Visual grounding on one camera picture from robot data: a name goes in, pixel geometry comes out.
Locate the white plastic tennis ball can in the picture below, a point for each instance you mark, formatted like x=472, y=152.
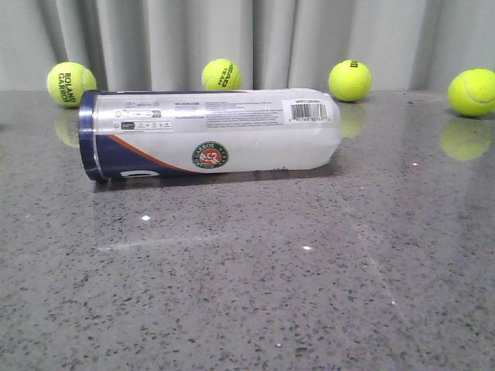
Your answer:
x=126, y=135

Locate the Head Team tennis ball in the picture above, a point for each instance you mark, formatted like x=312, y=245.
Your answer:
x=221, y=74

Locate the Wilson tennis ball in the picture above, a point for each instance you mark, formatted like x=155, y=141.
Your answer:
x=350, y=80

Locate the Roland Garros tennis ball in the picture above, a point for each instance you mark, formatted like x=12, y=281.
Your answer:
x=67, y=81

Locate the plain yellow tennis ball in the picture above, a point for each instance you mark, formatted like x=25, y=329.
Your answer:
x=471, y=93

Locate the grey pleated curtain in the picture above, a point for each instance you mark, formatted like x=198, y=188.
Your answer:
x=164, y=45

